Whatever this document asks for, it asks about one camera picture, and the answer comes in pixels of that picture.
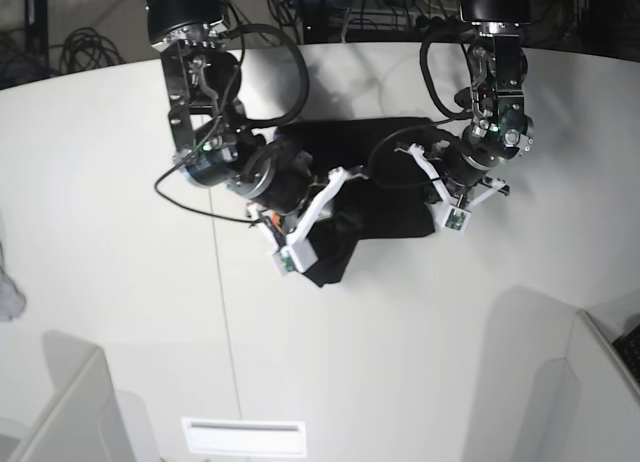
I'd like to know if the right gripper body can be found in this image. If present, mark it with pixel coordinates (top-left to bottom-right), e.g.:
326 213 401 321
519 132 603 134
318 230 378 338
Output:
182 131 330 215

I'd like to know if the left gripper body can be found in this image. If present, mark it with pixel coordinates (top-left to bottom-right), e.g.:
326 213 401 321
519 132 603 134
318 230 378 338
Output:
437 126 533 192

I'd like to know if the black T-shirt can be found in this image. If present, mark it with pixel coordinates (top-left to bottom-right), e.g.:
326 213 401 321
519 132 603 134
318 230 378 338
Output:
276 117 452 288

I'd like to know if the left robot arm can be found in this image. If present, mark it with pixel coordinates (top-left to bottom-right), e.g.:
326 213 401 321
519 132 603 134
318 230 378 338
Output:
396 0 533 231

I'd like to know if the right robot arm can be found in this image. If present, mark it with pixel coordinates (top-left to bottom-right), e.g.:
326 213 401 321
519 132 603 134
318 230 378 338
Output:
146 0 362 257

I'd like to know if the black keyboard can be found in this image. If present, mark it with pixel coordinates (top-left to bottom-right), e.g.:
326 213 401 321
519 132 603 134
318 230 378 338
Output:
613 326 640 382

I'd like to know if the white paper label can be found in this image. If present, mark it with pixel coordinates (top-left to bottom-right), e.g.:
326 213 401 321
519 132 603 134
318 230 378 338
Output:
181 417 308 458

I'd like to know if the white partition panel right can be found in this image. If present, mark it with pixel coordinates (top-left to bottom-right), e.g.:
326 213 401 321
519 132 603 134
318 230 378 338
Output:
521 311 639 461

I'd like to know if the white partition panel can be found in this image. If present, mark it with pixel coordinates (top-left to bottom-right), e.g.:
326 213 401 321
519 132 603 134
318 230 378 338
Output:
521 311 639 461
1 345 136 461

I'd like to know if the grey cloth at left edge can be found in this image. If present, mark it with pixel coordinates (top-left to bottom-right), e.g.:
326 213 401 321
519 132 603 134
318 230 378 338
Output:
0 247 27 322

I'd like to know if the white partition panel left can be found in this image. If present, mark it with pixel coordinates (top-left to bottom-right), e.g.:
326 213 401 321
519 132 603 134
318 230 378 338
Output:
1 345 136 461

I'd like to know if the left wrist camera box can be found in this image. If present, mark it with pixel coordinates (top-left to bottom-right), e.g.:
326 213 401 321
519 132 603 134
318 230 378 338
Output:
433 202 471 233

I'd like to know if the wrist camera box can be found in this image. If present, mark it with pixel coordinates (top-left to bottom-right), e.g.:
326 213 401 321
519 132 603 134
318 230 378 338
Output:
271 239 318 276
433 202 471 233

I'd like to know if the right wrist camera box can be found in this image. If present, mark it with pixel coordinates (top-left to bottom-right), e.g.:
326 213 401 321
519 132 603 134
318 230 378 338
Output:
271 239 318 276

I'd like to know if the black coiled cable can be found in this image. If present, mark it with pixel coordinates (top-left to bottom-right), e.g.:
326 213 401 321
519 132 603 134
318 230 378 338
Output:
58 27 126 76

